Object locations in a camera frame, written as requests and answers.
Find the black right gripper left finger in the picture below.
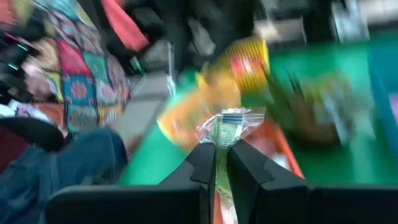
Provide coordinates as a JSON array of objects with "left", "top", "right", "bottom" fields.
[{"left": 45, "top": 142, "right": 218, "bottom": 224}]

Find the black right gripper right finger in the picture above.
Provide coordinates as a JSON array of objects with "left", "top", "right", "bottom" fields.
[{"left": 226, "top": 139, "right": 398, "bottom": 224}]

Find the clear small candy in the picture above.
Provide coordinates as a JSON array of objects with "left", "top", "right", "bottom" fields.
[{"left": 195, "top": 107, "right": 267, "bottom": 224}]

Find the orange slotted plastic basket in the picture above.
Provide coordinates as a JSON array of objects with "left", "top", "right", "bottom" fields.
[{"left": 213, "top": 116, "right": 305, "bottom": 224}]

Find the person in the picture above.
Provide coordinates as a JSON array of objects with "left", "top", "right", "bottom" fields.
[{"left": 0, "top": 127, "right": 129, "bottom": 224}]

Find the spiky green succulent plant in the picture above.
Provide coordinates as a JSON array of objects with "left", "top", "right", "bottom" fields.
[{"left": 273, "top": 70, "right": 377, "bottom": 147}]

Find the tan oval plastic bin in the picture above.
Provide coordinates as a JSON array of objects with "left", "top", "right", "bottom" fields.
[{"left": 156, "top": 80, "right": 246, "bottom": 152}]

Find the black chair armrest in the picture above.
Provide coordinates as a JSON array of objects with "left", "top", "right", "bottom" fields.
[{"left": 0, "top": 116, "right": 65, "bottom": 153}]

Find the colourful patchwork cloth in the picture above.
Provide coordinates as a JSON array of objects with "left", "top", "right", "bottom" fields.
[{"left": 0, "top": 0, "right": 133, "bottom": 133}]

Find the yellow slotted plastic basket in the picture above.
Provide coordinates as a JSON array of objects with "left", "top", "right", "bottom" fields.
[{"left": 211, "top": 36, "right": 271, "bottom": 94}]

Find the red fabric object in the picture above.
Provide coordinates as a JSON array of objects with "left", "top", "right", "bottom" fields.
[{"left": 99, "top": 0, "right": 150, "bottom": 53}]

